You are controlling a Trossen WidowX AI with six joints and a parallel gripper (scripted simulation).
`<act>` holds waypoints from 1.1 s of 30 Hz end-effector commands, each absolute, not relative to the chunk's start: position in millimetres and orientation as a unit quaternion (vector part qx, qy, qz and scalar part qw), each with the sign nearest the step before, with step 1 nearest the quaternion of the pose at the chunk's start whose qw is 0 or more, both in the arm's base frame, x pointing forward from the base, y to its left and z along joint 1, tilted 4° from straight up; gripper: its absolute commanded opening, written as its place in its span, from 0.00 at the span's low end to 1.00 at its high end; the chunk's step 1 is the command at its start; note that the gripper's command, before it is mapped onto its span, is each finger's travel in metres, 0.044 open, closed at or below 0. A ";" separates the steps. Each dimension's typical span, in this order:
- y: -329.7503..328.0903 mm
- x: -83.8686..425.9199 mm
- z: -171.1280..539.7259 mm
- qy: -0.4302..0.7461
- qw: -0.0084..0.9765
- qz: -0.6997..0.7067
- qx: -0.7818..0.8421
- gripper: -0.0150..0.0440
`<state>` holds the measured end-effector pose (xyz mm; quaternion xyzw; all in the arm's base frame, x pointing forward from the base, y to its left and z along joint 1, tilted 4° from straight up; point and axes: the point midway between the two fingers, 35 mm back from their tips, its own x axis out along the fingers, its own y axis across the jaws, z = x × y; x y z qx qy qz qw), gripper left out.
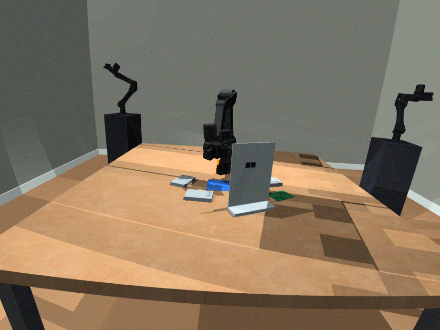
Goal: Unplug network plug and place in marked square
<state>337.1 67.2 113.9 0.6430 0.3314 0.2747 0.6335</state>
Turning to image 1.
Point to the green flat square mat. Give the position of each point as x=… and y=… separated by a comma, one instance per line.
x=281, y=195

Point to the blue square patch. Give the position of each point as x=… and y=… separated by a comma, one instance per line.
x=219, y=185

